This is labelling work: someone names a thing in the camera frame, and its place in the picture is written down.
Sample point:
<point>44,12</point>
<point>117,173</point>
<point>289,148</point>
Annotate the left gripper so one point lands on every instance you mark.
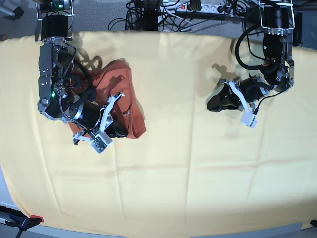
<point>223,98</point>

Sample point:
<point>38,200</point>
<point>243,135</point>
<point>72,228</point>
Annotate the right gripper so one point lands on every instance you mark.
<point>93,119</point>

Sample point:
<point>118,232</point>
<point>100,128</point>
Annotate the orange T-shirt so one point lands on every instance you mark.
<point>97,86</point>

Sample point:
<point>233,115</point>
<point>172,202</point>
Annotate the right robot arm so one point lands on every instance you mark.
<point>66,91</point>

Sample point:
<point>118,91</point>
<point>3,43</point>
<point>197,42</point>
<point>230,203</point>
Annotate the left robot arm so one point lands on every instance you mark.
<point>277,21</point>

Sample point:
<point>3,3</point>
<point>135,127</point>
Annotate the yellow table cloth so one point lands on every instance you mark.
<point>192,173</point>

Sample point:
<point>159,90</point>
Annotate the white power strip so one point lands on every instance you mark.
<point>204,9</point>

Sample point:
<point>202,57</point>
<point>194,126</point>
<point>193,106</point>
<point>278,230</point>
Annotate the black upright box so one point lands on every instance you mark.
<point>297,33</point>

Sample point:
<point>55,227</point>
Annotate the black clamp at right edge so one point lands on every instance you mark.
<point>313,223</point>

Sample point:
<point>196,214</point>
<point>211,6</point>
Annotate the black table leg post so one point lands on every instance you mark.
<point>150,15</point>

